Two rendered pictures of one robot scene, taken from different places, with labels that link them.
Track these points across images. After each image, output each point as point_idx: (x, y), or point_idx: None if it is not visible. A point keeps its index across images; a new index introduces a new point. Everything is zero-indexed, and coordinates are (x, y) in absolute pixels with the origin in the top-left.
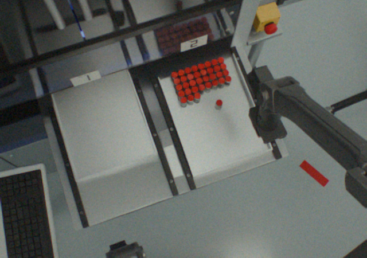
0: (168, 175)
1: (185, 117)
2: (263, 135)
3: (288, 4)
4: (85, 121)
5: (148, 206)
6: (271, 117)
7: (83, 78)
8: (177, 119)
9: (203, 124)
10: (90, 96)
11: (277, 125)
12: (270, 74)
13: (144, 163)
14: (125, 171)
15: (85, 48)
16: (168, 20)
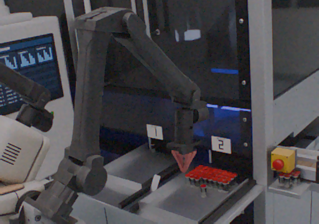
0: (130, 196)
1: (180, 189)
2: (171, 142)
3: None
4: (138, 164)
5: (103, 205)
6: (176, 116)
7: (152, 129)
8: (175, 187)
9: (184, 196)
10: (155, 160)
11: (181, 139)
12: (200, 102)
13: (131, 190)
14: (118, 187)
15: (156, 93)
16: (201, 97)
